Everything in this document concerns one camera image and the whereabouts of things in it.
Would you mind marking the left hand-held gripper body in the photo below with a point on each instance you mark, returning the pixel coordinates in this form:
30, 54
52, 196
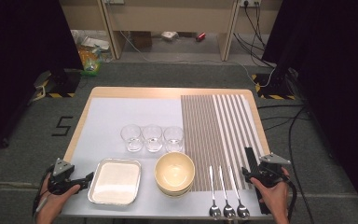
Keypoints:
62, 168

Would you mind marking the black curtain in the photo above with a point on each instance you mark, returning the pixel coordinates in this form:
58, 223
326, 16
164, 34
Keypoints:
338, 77
18, 62

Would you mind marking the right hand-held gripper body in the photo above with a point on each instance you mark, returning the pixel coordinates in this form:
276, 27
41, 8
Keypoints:
273, 159

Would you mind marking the yellow green packet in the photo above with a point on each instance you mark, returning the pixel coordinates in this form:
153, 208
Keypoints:
90, 63

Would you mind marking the white crumpled object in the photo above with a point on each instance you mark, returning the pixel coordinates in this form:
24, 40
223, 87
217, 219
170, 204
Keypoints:
169, 36

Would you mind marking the row of black chopsticks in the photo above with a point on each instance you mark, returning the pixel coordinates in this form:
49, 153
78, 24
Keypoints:
250, 155

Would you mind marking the white paper sheet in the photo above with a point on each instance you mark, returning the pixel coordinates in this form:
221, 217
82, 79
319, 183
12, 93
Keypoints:
121, 115

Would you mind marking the clear drinking glass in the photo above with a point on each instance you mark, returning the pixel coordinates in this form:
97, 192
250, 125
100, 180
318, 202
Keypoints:
131, 138
173, 140
152, 138

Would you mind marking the white square plate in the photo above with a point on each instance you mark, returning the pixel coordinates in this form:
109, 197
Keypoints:
115, 182

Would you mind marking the person's left hand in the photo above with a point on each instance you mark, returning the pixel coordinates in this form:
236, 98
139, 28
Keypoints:
51, 205

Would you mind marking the white wall socket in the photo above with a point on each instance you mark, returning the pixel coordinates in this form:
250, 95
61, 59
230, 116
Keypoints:
250, 2

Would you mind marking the beige wooden desk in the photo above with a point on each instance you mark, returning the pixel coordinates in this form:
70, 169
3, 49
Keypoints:
167, 15

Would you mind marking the silver metal spoon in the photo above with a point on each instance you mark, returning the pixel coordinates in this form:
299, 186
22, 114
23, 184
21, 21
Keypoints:
243, 211
228, 212
214, 212

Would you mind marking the person's right hand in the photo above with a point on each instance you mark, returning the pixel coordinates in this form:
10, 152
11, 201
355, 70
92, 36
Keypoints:
275, 199

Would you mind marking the small red object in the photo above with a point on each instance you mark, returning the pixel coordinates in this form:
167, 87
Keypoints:
200, 36

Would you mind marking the brown striped placemat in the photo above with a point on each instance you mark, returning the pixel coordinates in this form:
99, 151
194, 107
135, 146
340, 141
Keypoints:
199, 124

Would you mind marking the black stand base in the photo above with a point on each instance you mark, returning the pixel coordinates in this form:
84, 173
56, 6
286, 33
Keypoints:
65, 82
272, 87

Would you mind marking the brown cardboard box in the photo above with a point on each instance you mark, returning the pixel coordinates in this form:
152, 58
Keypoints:
141, 39

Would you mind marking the clear plastic bag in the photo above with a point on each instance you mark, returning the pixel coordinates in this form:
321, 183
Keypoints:
94, 42

